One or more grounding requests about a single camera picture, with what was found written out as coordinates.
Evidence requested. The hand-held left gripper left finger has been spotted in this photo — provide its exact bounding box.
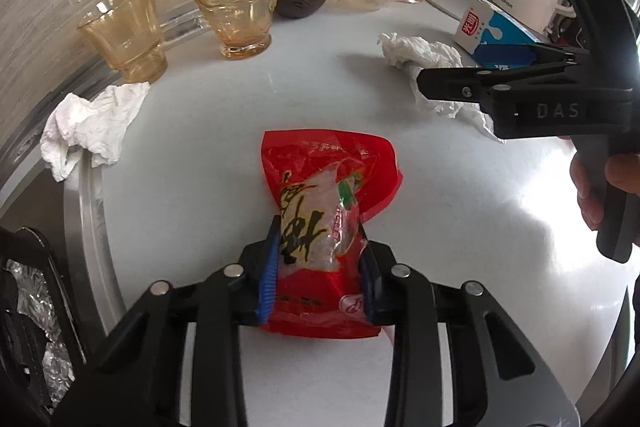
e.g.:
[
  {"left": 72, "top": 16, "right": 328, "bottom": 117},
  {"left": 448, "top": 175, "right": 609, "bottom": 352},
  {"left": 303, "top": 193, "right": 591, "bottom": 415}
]
[{"left": 52, "top": 214, "right": 281, "bottom": 427}]

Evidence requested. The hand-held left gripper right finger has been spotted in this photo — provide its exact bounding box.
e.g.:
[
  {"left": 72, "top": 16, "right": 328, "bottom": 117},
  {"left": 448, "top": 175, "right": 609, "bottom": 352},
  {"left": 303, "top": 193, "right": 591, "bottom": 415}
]
[{"left": 357, "top": 227, "right": 576, "bottom": 427}]

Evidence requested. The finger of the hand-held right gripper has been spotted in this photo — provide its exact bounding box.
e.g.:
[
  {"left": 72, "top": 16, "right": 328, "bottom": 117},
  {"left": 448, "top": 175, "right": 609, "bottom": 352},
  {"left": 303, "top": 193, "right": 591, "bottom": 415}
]
[
  {"left": 416, "top": 61, "right": 506, "bottom": 105},
  {"left": 474, "top": 43, "right": 588, "bottom": 68}
]

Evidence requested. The white tissue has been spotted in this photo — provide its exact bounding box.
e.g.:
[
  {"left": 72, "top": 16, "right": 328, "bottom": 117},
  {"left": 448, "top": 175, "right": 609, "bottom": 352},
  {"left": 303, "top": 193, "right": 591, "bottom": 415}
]
[
  {"left": 40, "top": 82, "right": 151, "bottom": 182},
  {"left": 377, "top": 32, "right": 496, "bottom": 135}
]

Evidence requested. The red snack packet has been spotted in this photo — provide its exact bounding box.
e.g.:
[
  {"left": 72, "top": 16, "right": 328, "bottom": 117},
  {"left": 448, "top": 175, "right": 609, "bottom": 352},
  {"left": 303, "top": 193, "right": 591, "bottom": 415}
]
[{"left": 260, "top": 130, "right": 405, "bottom": 340}]

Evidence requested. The person's right hand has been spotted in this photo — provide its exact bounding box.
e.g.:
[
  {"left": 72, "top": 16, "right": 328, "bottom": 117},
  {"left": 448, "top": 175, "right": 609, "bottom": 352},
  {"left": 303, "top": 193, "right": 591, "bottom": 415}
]
[{"left": 570, "top": 152, "right": 640, "bottom": 230}]

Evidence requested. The blue white milk carton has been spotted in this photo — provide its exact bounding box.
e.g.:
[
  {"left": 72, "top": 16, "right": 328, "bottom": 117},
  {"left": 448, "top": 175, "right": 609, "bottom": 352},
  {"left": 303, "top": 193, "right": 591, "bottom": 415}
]
[{"left": 454, "top": 0, "right": 543, "bottom": 58}]

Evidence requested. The aluminium foil stove liner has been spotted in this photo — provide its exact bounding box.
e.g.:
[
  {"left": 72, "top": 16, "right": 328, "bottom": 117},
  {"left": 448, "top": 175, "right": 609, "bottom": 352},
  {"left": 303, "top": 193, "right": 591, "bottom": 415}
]
[{"left": 2, "top": 257, "right": 76, "bottom": 408}]

